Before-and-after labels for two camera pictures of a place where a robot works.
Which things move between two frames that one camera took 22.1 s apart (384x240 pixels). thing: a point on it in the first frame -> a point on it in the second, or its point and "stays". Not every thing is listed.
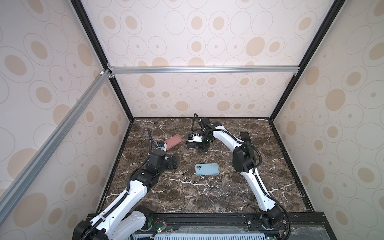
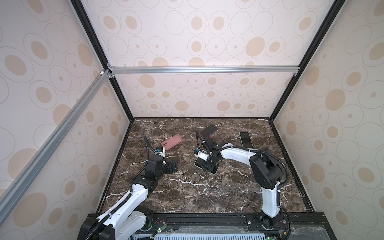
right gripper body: [205, 143] -> [210, 162]
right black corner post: [336, 8] stays
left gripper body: [167, 164] stays
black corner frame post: [98, 45] stays
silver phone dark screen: [192, 145] -> [198, 163]
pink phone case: [173, 141] stays
